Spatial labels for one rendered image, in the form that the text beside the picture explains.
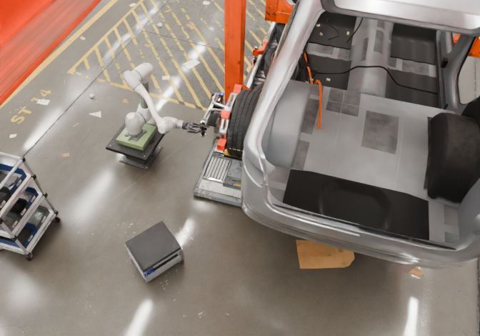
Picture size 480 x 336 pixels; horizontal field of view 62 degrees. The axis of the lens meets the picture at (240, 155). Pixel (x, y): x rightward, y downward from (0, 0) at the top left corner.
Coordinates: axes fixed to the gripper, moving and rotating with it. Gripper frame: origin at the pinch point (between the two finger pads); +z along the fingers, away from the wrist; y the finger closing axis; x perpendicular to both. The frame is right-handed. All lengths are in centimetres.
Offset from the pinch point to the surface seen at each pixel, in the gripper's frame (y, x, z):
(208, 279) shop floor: 108, -82, 40
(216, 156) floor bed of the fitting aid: -31, -77, 2
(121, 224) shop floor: 78, -83, -66
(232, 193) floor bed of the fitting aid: 14, -75, 35
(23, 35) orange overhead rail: 169, 217, 15
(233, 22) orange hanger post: -60, 83, 13
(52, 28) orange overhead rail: 163, 217, 21
